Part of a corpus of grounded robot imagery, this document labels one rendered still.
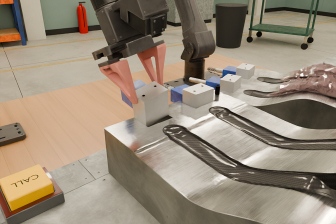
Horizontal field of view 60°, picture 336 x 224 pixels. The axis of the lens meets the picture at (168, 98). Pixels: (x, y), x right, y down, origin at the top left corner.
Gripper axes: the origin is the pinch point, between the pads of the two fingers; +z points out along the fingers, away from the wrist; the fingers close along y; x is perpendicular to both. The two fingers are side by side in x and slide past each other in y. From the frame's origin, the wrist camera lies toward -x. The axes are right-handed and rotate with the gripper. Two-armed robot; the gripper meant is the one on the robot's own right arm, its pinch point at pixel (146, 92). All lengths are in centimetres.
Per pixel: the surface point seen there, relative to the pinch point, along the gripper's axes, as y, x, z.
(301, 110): 26.1, -8.9, 15.6
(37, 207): -21.6, 3.1, 8.5
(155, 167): -7.7, -9.0, 7.9
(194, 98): 8.6, -0.5, 4.9
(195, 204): -8.2, -16.3, 10.8
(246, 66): 37.9, 11.9, 8.2
